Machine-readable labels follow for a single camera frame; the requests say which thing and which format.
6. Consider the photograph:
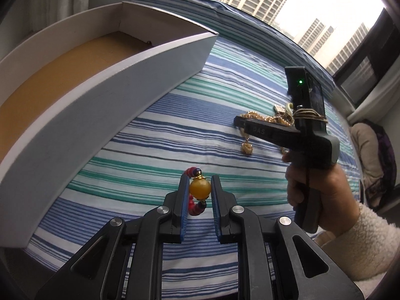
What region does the red bead amber bracelet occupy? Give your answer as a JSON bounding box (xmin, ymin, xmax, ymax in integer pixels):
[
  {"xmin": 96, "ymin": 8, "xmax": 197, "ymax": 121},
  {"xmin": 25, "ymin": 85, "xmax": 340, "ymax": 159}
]
[{"xmin": 181, "ymin": 166, "xmax": 210, "ymax": 217}]

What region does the gold ring chain necklace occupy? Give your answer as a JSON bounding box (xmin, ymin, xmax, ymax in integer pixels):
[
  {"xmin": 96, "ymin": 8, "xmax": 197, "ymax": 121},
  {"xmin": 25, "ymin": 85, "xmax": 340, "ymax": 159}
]
[{"xmin": 239, "ymin": 104, "xmax": 297, "ymax": 156}]

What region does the right white fleece sleeve forearm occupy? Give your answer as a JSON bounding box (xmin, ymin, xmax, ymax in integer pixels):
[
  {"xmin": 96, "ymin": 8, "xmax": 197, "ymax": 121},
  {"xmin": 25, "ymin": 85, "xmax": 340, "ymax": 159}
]
[{"xmin": 314, "ymin": 204, "xmax": 399, "ymax": 297}]

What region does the person's right hand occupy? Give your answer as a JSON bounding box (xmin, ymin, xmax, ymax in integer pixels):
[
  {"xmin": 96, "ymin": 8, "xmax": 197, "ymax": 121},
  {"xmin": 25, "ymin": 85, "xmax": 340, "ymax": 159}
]
[{"xmin": 282, "ymin": 152, "xmax": 360, "ymax": 237}]

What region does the beige cushion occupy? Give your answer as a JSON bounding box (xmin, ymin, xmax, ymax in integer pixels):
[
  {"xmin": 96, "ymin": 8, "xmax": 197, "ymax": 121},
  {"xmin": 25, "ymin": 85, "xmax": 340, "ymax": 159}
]
[{"xmin": 350, "ymin": 119, "xmax": 397, "ymax": 211}]

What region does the striped blue green bedsheet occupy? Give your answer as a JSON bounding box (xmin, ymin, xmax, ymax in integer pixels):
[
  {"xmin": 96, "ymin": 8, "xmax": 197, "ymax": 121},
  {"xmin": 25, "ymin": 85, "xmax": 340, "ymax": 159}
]
[{"xmin": 24, "ymin": 0, "xmax": 364, "ymax": 299}]

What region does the white curtain right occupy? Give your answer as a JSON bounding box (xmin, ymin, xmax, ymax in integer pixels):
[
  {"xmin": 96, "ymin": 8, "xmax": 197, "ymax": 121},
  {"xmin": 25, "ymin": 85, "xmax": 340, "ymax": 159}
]
[{"xmin": 346, "ymin": 83, "xmax": 399, "ymax": 124}]

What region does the white cardboard box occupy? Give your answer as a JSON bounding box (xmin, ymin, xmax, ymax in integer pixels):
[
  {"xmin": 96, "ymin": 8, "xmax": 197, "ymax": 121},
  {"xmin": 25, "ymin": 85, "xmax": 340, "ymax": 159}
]
[{"xmin": 1, "ymin": 1, "xmax": 218, "ymax": 248}]

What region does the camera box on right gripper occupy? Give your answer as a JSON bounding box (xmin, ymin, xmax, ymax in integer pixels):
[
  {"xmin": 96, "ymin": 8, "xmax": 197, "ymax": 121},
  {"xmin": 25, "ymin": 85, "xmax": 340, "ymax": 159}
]
[{"xmin": 285, "ymin": 66, "xmax": 328, "ymax": 123}]

